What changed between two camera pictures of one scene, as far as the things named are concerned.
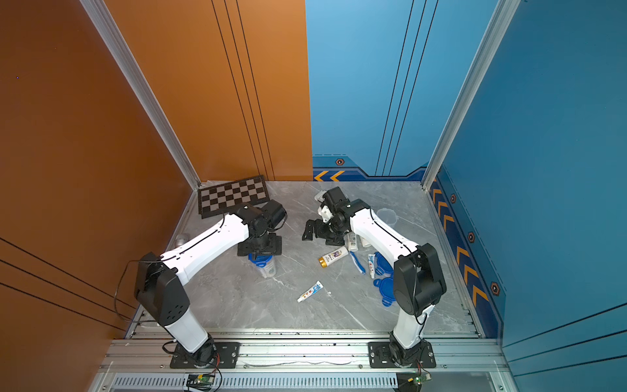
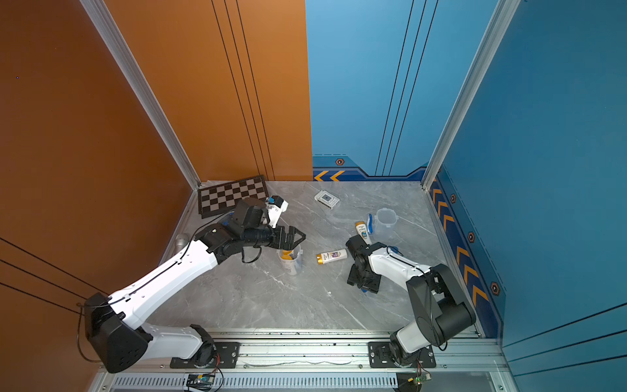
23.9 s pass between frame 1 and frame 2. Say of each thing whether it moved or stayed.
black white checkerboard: stayed
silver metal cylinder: stayed
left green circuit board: stayed
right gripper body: moved
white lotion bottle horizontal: stayed
